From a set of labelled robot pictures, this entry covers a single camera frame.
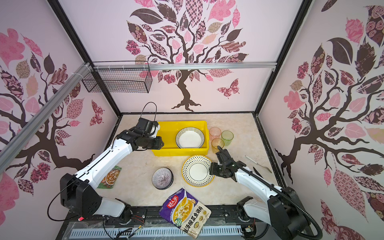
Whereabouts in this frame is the white striped rim plate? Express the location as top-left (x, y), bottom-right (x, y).
top-left (176, 127), bottom-right (205, 149)

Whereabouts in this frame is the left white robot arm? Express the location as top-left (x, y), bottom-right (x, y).
top-left (60, 118), bottom-right (164, 224)

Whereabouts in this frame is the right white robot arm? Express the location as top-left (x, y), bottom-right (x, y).
top-left (210, 147), bottom-right (311, 240)

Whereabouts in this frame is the yellow plastic bin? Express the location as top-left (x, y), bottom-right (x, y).
top-left (153, 121), bottom-right (210, 157)

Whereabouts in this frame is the yellow translucent cup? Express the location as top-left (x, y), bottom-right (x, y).
top-left (211, 138), bottom-right (225, 153)

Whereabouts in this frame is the yellow dotted plate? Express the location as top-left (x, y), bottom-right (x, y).
top-left (182, 155), bottom-right (215, 188)

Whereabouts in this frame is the green translucent cup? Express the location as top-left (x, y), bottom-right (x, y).
top-left (221, 130), bottom-right (234, 147)

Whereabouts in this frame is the pink translucent cup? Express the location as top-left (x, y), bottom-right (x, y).
top-left (209, 127), bottom-right (222, 141)

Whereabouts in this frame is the purple patterned bowl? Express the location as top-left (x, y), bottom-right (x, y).
top-left (152, 168), bottom-right (174, 190)

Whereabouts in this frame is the green food packet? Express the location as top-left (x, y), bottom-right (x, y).
top-left (98, 166), bottom-right (122, 189)

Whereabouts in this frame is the purple seasoning packet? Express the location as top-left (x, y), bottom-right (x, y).
top-left (159, 188), bottom-right (212, 239)

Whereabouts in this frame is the white vent grille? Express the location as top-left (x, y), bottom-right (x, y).
top-left (69, 226), bottom-right (242, 240)

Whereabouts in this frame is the black corrugated cable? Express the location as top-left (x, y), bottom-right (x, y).
top-left (220, 146), bottom-right (323, 240)

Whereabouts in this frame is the black wire basket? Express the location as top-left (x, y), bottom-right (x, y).
top-left (82, 60), bottom-right (153, 94)

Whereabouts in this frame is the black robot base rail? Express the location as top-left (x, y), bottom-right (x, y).
top-left (55, 203), bottom-right (271, 240)

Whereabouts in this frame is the aluminium rail back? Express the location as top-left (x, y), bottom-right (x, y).
top-left (93, 62), bottom-right (277, 71)

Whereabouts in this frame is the aluminium rail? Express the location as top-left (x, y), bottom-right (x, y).
top-left (1, 63), bottom-right (92, 173)
top-left (93, 62), bottom-right (277, 71)

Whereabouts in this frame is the aluminium rail left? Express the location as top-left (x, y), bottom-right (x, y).
top-left (1, 63), bottom-right (92, 173)

